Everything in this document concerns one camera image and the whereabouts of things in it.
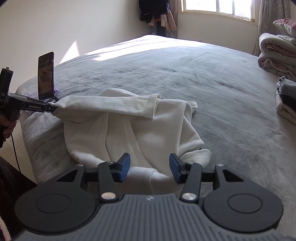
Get pink grey pillow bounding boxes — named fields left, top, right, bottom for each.
left=273, top=18, right=296, bottom=38

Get person left hand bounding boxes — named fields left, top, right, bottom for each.
left=0, top=113, right=21, bottom=139

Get folded black garment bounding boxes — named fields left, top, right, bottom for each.
left=280, top=94, right=296, bottom=111

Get grey bed blanket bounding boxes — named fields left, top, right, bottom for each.
left=16, top=34, right=296, bottom=237

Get black smartphone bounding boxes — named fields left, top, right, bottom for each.
left=37, top=52, right=54, bottom=91

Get hanging dark clothes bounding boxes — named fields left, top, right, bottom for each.
left=138, top=0, right=177, bottom=38

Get window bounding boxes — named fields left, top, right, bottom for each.
left=181, top=0, right=255, bottom=22

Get folded grey garment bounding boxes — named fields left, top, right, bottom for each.
left=276, top=76, right=296, bottom=99

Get folded beige garment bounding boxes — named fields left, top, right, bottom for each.
left=275, top=90, right=296, bottom=125

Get white cream sweatshirt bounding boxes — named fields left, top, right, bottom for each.
left=53, top=88, right=211, bottom=194

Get folded grey pink quilt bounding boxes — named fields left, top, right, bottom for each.
left=258, top=33, right=295, bottom=81

